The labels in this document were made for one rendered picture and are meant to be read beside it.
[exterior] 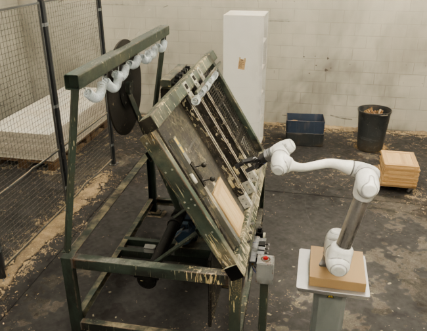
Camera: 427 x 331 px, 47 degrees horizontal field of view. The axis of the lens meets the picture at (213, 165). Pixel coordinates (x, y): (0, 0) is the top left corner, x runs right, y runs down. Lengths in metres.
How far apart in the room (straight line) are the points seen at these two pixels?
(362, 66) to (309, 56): 0.90
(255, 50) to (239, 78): 0.48
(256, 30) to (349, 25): 1.95
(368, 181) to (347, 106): 5.83
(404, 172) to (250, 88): 2.50
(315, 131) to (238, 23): 2.11
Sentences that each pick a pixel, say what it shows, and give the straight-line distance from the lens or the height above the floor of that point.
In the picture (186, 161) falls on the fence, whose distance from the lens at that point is 3.43.
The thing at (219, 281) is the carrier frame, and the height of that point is 0.73.
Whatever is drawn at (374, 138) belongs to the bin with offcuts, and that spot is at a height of 0.25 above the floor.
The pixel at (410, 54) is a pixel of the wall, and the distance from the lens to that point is 8.75.
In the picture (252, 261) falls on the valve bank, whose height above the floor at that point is 0.74.
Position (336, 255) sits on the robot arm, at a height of 1.07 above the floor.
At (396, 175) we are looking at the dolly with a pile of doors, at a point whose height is 0.27.
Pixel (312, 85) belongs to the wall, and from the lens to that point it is 8.75.
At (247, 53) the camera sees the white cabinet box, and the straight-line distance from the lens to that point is 7.27.
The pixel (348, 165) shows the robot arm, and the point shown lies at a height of 1.64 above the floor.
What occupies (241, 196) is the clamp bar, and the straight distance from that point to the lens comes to 4.13.
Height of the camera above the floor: 2.93
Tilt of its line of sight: 24 degrees down
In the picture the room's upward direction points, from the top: straight up
